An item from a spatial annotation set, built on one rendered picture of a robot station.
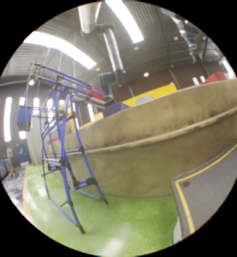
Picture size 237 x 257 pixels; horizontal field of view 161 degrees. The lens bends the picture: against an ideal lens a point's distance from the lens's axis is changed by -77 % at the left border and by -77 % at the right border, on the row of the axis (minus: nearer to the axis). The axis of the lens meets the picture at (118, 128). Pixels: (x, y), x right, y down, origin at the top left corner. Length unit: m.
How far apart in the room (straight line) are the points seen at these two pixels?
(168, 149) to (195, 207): 0.41
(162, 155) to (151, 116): 0.27
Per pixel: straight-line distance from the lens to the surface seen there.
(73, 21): 9.29
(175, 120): 0.58
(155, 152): 0.61
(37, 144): 6.92
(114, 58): 0.94
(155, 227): 0.73
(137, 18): 10.13
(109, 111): 0.68
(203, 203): 0.41
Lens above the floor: 0.69
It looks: 2 degrees up
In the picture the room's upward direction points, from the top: 17 degrees counter-clockwise
